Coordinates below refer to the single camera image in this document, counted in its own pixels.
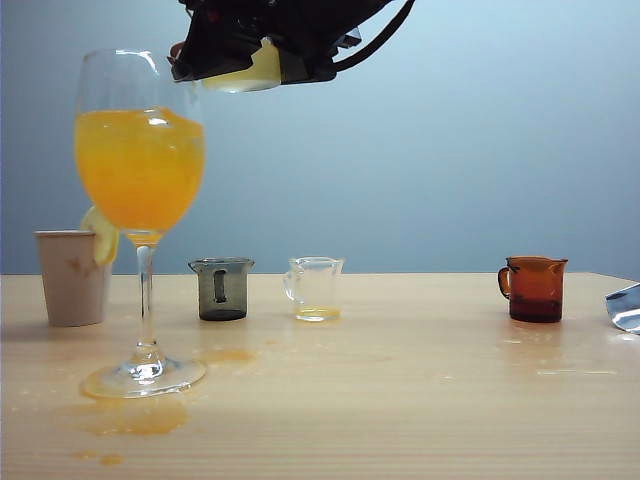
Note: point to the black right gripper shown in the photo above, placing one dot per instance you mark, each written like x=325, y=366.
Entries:
x=280, y=17

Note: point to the wine glass with orange juice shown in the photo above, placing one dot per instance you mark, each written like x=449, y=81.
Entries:
x=140, y=165

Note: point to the grey glass measuring cup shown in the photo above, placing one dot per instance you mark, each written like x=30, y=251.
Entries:
x=235, y=290

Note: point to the clear glass measuring cup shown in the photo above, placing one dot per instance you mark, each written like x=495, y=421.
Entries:
x=320, y=312

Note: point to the white paper cup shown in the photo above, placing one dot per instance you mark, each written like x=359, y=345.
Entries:
x=70, y=280

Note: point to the amber glass measuring cup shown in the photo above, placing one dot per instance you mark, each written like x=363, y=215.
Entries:
x=537, y=295

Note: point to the yellow lemon slice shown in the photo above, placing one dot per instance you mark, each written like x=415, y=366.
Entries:
x=106, y=240

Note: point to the stainless steel scoop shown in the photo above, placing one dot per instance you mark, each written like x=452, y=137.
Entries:
x=625, y=312

